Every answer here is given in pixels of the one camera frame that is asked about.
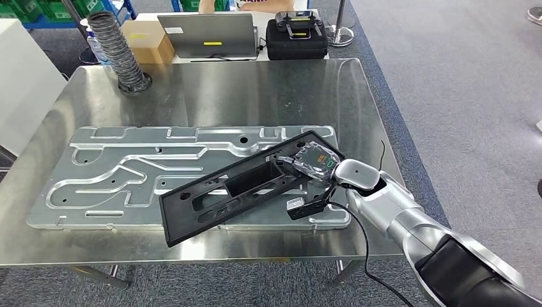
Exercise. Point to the black plastic frame part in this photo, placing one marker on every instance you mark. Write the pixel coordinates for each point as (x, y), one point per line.
(182, 220)

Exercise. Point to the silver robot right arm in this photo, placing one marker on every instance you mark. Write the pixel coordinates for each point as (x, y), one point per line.
(394, 203)

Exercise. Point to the stainless steel workbench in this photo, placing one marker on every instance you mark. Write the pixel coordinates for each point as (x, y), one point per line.
(254, 97)

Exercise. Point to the black carrying case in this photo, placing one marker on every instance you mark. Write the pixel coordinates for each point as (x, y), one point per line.
(296, 48)

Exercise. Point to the grey remote controller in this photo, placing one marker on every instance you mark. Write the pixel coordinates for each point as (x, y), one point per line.
(298, 23)

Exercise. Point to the chrome stanchion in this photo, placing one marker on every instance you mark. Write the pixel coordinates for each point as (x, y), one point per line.
(341, 36)
(535, 16)

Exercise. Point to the grey laptop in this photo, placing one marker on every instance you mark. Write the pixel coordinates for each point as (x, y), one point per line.
(203, 34)

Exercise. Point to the brown cardboard box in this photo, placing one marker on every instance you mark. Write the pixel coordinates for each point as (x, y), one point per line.
(148, 42)

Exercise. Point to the grey stamped metal plate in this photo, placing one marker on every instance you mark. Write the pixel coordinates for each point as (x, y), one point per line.
(106, 169)

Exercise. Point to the white desk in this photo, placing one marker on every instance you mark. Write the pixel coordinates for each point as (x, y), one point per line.
(144, 16)

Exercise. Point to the blue storage rack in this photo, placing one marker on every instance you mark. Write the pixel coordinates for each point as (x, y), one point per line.
(127, 10)

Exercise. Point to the clear plastic bottle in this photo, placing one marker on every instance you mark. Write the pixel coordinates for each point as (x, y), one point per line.
(94, 46)

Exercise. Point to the black round-base stanchion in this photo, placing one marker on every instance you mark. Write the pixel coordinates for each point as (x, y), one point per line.
(88, 56)

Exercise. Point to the green plastic crate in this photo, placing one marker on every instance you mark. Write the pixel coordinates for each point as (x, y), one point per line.
(84, 8)
(21, 10)

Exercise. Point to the white partition panel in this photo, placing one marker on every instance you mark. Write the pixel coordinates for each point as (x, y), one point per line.
(25, 84)

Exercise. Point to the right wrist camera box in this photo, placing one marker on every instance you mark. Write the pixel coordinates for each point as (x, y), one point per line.
(295, 204)

